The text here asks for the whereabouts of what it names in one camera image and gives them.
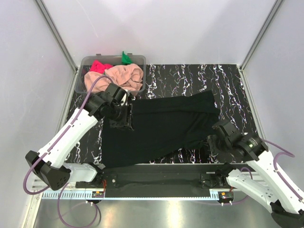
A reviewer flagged white slotted cable duct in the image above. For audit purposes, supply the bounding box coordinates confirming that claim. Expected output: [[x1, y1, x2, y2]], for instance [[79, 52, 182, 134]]
[[42, 190, 105, 200]]

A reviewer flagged red t shirt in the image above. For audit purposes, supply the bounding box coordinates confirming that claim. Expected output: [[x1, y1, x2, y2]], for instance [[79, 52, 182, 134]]
[[89, 60, 113, 74]]

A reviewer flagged black t shirt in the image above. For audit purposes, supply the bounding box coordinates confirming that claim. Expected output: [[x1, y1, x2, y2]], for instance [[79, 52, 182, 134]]
[[101, 91, 220, 168]]

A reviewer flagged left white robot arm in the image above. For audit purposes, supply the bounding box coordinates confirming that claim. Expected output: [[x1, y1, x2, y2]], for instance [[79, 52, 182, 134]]
[[25, 83, 132, 190]]

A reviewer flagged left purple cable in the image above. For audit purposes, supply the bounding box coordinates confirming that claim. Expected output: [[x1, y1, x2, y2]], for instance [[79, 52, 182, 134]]
[[22, 76, 103, 226]]

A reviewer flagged clear plastic bin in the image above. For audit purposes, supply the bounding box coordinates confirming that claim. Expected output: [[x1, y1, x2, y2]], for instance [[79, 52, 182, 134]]
[[75, 54, 146, 95]]

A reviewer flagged green t shirt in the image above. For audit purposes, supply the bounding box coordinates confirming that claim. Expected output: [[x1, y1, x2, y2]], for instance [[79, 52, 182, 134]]
[[121, 51, 133, 65]]

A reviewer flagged pink t shirt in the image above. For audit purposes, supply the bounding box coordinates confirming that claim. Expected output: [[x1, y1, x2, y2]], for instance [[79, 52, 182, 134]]
[[84, 64, 143, 94]]

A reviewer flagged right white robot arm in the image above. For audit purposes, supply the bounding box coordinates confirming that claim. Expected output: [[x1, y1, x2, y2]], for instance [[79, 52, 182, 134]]
[[208, 120, 304, 228]]

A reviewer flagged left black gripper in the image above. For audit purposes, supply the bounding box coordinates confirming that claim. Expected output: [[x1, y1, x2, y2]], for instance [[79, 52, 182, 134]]
[[109, 103, 134, 131]]

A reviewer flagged black marble pattern mat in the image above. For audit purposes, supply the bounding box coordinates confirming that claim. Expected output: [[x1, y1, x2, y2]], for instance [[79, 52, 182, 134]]
[[57, 63, 269, 164]]

